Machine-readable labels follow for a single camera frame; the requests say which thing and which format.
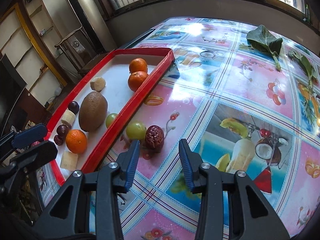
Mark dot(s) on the wrinkled red jujube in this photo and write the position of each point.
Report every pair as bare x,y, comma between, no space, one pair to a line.
58,140
154,138

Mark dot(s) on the yellow framed wall cabinet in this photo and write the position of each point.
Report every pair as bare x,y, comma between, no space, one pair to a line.
25,42

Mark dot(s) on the green bottle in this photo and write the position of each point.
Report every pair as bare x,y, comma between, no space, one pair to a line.
307,11

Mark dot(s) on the large green leaf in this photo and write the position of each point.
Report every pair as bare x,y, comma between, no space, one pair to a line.
265,41

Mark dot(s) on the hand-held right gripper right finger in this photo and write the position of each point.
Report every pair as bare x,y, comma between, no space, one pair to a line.
187,165

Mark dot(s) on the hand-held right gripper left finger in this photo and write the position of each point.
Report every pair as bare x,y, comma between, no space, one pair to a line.
131,165

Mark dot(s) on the white round bulb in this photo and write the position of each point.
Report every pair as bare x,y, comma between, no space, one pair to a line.
58,91

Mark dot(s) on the red tray with white inside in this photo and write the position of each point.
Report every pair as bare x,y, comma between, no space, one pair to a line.
117,97

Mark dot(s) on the black flat television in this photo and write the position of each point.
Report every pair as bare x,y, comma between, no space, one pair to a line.
10,90

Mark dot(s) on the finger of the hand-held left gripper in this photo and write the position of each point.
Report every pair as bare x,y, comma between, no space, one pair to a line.
35,155
30,134

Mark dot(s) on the peeled banana piece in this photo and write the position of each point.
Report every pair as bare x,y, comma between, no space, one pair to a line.
69,160
68,118
98,83

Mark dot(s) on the brown kiwi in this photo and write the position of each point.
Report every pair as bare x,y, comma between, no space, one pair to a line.
93,111

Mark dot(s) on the green leafy sprig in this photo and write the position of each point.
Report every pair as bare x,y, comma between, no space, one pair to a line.
303,63

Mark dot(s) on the dark wooden chair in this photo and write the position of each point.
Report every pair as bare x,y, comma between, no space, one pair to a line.
75,45

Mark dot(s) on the small orange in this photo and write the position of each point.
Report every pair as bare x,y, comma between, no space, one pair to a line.
137,80
76,141
138,65

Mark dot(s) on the fruit print tablecloth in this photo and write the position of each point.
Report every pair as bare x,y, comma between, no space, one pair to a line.
225,92

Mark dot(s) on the dark red cherry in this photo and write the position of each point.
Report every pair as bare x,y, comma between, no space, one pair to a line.
74,107
62,130

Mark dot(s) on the green grape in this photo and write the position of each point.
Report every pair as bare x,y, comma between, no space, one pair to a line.
111,120
136,130

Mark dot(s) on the standing air conditioner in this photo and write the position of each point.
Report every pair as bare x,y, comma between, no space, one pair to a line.
85,17

